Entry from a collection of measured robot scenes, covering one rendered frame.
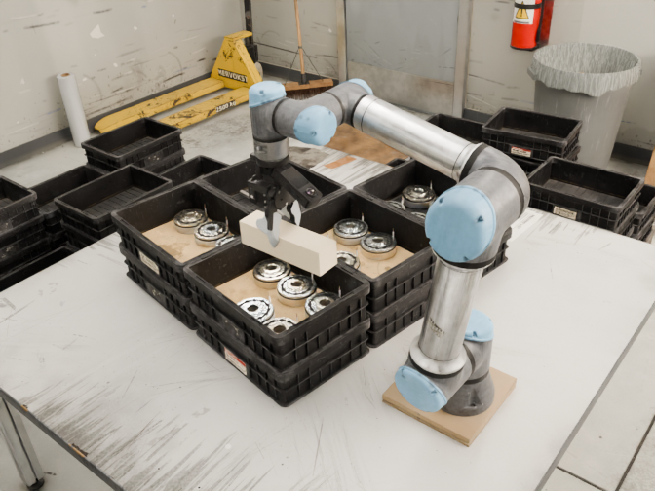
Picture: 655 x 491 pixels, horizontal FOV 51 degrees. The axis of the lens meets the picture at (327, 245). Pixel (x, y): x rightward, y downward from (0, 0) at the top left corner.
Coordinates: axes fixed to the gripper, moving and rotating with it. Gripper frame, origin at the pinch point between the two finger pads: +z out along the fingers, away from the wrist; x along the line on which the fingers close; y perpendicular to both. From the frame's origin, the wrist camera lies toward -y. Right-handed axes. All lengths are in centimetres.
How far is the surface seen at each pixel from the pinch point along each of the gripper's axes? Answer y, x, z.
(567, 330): -50, -53, 39
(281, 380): -8.2, 14.5, 28.5
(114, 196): 153, -50, 59
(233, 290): 22.7, -1.2, 25.7
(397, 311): -14.2, -24.5, 30.7
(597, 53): 35, -305, 44
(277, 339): -8.4, 14.5, 16.2
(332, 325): -11.1, -1.5, 21.7
